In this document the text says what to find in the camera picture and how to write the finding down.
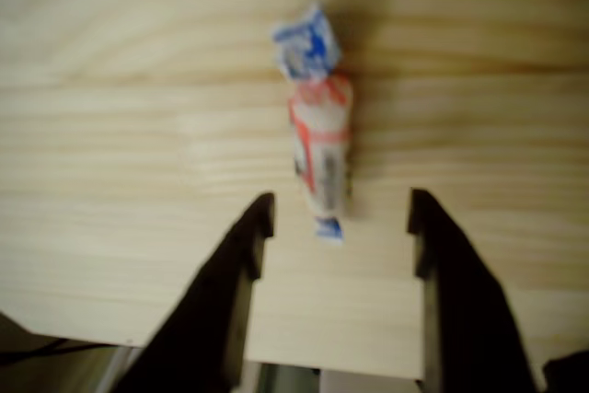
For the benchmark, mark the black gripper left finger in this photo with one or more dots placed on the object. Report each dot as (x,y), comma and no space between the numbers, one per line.
(216,310)

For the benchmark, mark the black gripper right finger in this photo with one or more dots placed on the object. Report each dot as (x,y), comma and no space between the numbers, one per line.
(465,319)

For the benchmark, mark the white red blue candy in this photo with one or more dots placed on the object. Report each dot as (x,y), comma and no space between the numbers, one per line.
(322,126)

